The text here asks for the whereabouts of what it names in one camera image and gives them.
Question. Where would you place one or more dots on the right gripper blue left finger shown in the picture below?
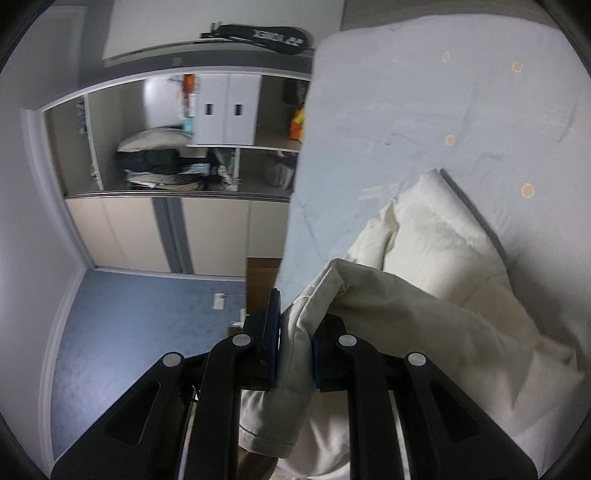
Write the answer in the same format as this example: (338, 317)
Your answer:
(180, 419)

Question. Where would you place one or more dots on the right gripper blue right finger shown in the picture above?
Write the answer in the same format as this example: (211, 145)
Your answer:
(407, 418)

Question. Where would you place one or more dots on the cream puffer jacket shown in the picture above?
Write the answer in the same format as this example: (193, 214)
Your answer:
(423, 276)

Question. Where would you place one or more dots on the white power strip charger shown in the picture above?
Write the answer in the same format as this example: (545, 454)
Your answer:
(236, 327)

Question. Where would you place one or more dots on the brown wooden headboard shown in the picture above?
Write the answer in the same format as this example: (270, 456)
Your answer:
(259, 282)

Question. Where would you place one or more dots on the beige wardrobe sliding door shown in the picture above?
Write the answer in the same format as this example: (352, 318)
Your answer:
(187, 235)

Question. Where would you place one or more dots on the open wardrobe shelf unit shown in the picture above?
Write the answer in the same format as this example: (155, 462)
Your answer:
(137, 135)

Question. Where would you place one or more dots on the white drawer unit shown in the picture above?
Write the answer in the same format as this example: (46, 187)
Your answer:
(227, 107)

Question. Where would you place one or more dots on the grey bed sheet mattress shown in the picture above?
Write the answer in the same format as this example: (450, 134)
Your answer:
(500, 105)

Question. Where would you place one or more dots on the black Yonex racket bag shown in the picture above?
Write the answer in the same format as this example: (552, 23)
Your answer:
(285, 40)

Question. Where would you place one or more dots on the white wall socket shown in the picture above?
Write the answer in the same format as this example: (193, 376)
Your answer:
(218, 301)

